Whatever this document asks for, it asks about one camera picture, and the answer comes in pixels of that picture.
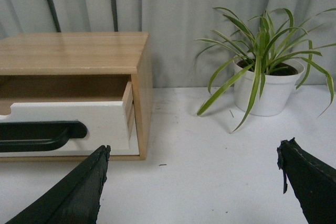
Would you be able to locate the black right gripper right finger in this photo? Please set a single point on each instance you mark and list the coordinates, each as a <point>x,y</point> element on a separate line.
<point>312,180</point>

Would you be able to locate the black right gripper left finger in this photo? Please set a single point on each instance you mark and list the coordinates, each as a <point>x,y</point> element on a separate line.
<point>75,198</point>

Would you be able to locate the white drawer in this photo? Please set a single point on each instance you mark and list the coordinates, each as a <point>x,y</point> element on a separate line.
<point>107,122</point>

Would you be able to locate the wooden drawer cabinet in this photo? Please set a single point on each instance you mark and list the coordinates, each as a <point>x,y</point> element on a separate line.
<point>79,67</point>

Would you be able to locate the white plant pot right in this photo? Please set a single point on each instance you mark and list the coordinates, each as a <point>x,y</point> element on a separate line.
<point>276,92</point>

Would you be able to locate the green spider plant right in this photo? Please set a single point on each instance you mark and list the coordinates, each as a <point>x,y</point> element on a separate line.
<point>264,53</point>

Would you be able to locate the black drawer handle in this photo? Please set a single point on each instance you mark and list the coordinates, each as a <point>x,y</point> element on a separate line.
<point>39,136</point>

